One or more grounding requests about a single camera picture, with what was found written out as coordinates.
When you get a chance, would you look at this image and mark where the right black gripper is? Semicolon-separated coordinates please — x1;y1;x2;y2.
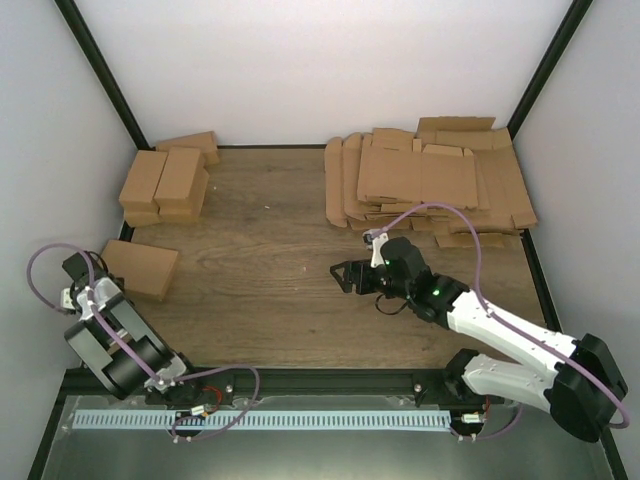
331;259;413;300

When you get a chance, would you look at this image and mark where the brown cardboard box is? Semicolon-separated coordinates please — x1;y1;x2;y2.
101;240;179;301

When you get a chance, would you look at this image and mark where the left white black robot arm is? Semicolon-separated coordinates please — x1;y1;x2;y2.
60;251;205;404

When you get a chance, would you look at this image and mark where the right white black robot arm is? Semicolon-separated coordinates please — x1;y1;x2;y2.
329;231;628;443

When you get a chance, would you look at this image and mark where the folded box bottom right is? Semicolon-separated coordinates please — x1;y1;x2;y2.
159;169;210;223

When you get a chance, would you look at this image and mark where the folded box at back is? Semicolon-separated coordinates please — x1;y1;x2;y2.
155;131;220;166

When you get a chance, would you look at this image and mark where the folded box top right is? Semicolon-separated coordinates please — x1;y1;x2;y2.
154;147;204;209

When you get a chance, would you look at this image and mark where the folded box bottom left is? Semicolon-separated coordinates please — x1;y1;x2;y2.
124;210;161;228

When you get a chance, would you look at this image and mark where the folded box top left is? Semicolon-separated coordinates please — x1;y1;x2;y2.
119;150;167;212

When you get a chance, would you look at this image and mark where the top flat cardboard sheet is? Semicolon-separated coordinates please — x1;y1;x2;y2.
357;141;479;209

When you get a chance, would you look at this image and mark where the stack of flat cardboard sheets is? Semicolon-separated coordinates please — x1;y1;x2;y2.
324;116;537;248

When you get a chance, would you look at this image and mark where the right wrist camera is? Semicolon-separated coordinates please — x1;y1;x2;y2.
362;228;389;268

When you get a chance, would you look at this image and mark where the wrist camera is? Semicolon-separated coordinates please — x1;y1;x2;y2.
59;287;78;315
362;228;389;268

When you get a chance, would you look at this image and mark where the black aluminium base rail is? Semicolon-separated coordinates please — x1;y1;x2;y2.
64;367;511;406

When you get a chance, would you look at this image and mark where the light blue slotted cable duct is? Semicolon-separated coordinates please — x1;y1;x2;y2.
72;410;451;432

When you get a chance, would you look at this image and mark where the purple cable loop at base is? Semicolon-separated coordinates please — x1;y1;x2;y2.
170;364;264;446

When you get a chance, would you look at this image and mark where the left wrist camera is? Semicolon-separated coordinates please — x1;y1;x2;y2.
59;287;78;315

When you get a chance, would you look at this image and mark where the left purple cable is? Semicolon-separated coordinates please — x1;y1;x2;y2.
25;242;166;389

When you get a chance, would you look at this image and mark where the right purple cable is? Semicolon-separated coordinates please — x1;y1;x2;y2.
369;201;631;431

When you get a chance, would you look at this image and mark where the right black frame post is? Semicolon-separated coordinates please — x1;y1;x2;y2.
507;0;593;139

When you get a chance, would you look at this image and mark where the black frame post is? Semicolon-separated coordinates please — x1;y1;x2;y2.
54;0;152;150
507;0;593;139

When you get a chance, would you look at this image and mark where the left black frame post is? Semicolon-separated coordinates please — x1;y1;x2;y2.
54;0;152;150

